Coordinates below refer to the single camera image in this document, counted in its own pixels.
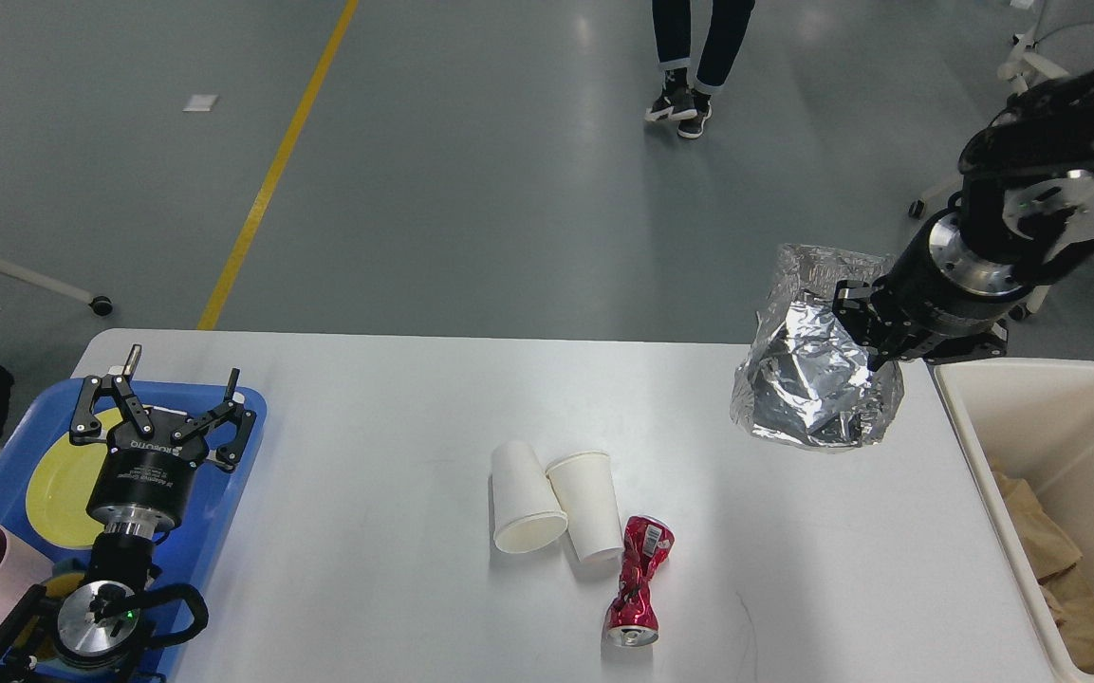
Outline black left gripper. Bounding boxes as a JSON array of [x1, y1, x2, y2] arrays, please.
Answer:
[[70, 344, 257, 531]]

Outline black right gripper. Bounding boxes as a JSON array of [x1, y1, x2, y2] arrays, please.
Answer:
[[833, 213, 1031, 372]]

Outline yellow plastic plate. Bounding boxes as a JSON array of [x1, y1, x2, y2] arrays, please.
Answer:
[[25, 435, 108, 549]]

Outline silver foil bag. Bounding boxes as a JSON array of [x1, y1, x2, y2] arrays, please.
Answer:
[[730, 245, 905, 452]]

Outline white paper cup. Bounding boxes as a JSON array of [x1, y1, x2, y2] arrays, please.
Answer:
[[491, 440, 568, 554], [546, 451, 622, 563]]

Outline crushed red soda can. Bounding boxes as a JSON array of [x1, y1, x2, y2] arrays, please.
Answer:
[[604, 516, 676, 648]]

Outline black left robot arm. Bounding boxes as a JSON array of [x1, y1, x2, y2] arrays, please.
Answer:
[[0, 345, 266, 682]]

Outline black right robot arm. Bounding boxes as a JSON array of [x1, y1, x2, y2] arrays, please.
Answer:
[[833, 69, 1094, 371]]

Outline beige plastic bin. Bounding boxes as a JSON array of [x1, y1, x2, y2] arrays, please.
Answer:
[[936, 358, 1094, 682]]

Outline white office chair right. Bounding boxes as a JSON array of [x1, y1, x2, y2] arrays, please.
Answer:
[[940, 26, 1094, 289]]

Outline walking person dark jeans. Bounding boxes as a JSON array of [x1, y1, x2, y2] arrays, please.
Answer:
[[643, 0, 758, 140]]

